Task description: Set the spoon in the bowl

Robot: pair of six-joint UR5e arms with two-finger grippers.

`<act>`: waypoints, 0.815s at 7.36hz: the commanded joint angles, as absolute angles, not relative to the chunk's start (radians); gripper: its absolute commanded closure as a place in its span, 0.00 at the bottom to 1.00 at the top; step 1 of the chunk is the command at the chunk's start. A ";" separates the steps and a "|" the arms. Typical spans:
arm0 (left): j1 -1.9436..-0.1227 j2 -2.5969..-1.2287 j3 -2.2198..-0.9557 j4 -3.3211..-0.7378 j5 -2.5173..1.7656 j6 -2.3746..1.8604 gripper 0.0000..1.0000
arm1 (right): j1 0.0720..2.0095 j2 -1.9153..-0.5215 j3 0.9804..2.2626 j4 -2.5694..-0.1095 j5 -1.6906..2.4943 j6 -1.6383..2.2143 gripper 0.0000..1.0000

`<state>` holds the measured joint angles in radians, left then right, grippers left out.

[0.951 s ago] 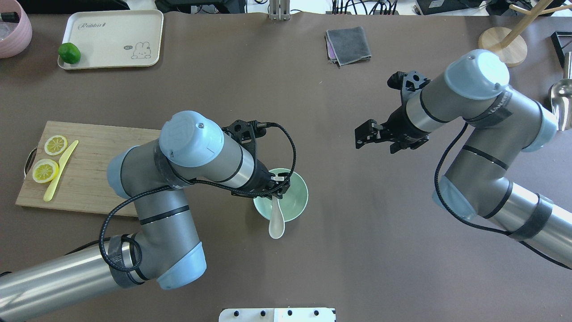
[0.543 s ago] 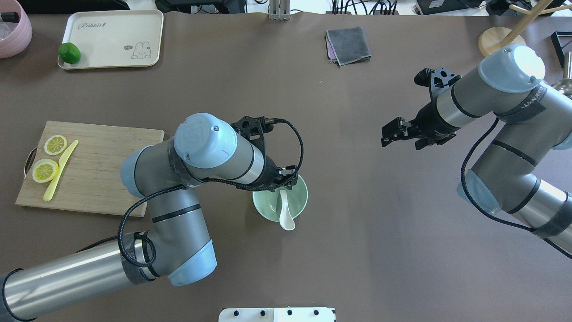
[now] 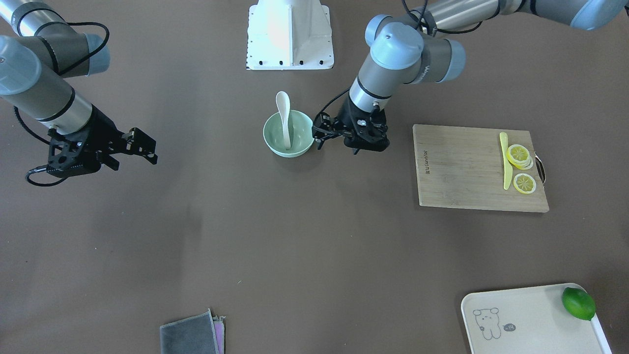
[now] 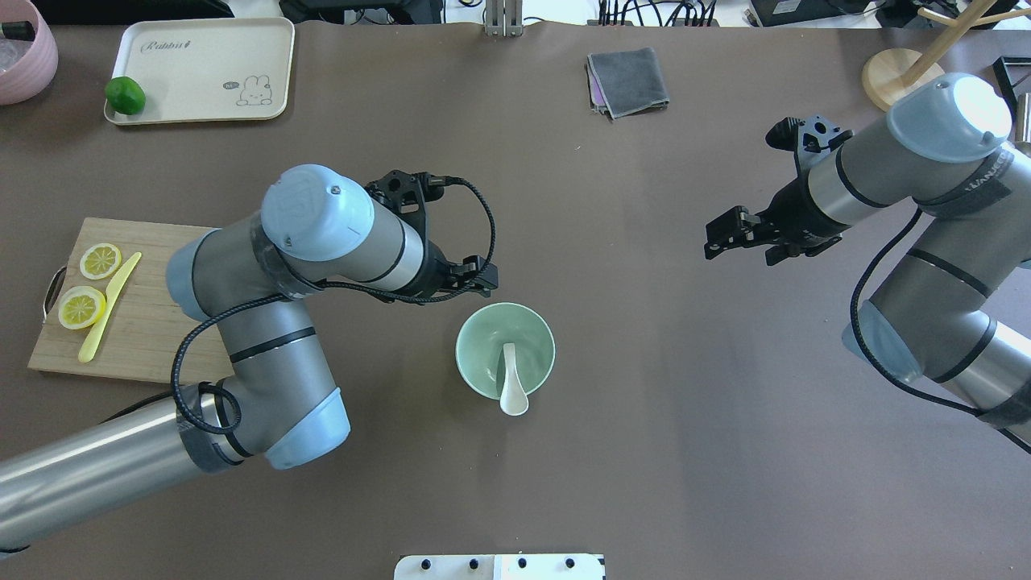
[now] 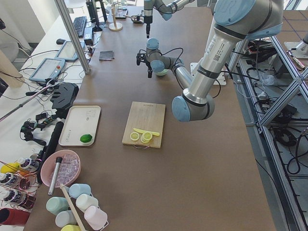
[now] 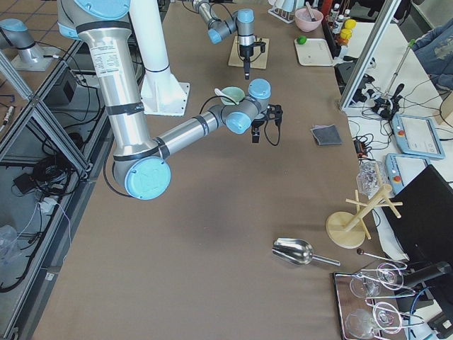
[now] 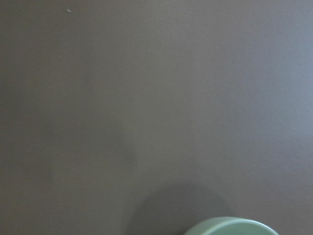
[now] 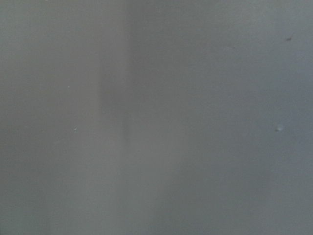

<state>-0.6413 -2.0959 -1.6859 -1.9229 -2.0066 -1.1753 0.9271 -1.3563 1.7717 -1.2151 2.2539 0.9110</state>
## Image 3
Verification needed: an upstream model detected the bamboo cutting board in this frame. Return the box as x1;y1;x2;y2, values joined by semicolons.
412;124;549;213

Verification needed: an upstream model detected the grey folded cloth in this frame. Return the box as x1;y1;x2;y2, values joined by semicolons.
160;309;226;354

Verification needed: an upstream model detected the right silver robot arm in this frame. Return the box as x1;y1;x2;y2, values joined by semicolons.
0;0;334;183

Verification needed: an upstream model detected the white plastic spoon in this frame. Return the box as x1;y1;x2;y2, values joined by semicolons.
275;90;292;149

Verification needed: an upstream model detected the green lime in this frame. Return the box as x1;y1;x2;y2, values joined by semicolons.
561;287;596;321

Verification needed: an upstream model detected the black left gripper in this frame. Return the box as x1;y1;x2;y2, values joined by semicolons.
313;98;390;152

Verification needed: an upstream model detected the lemon slice far side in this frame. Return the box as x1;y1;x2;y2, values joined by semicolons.
506;144;533;170

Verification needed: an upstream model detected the lemon slice near handle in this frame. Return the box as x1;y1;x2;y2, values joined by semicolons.
513;173;537;195

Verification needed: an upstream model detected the green ceramic bowl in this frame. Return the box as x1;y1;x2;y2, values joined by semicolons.
262;109;314;158

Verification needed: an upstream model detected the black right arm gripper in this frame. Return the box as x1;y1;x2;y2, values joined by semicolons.
47;106;159;178

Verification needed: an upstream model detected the cream rabbit tray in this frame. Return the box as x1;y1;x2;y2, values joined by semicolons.
460;283;611;354

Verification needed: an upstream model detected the yellow plastic knife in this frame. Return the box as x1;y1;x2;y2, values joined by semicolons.
499;132;513;190

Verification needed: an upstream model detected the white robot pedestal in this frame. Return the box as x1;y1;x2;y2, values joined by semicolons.
246;0;335;70

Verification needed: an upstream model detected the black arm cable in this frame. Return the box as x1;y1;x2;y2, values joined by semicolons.
314;88;351;123

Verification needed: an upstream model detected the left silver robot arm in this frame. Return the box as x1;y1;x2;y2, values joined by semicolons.
312;0;628;154

